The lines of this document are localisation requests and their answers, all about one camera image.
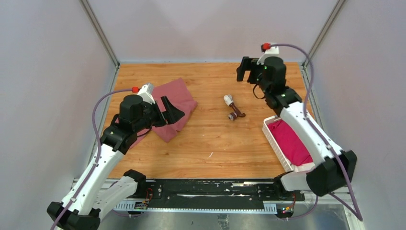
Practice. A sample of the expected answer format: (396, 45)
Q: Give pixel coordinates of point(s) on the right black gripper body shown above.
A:
(256, 75)

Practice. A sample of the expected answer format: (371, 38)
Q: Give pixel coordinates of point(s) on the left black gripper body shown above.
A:
(152, 115)

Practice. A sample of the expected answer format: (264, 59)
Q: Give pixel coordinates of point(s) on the white pipe elbow fitting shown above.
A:
(228, 99)

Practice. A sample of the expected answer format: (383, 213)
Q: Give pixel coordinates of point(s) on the brown metal water faucet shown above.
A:
(236, 113)

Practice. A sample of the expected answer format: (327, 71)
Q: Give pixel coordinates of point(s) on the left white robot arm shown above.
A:
(104, 165)

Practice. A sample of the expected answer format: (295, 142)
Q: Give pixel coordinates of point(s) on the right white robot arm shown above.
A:
(334, 167)

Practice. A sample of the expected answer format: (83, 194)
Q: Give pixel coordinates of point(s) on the dusty pink cloth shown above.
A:
(180, 95)

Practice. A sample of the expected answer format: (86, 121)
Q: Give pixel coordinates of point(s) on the magenta cloth in basket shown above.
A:
(290, 144)

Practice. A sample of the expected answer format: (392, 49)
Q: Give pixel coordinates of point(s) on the white plastic basket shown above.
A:
(286, 164)

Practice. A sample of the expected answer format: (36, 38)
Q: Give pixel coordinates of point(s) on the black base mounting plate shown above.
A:
(235, 195)

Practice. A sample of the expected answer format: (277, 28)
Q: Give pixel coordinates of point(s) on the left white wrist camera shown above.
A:
(147, 92)

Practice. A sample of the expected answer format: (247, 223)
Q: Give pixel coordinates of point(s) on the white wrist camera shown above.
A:
(268, 51)
(147, 92)

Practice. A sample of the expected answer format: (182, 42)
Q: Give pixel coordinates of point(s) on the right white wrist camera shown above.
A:
(268, 51)

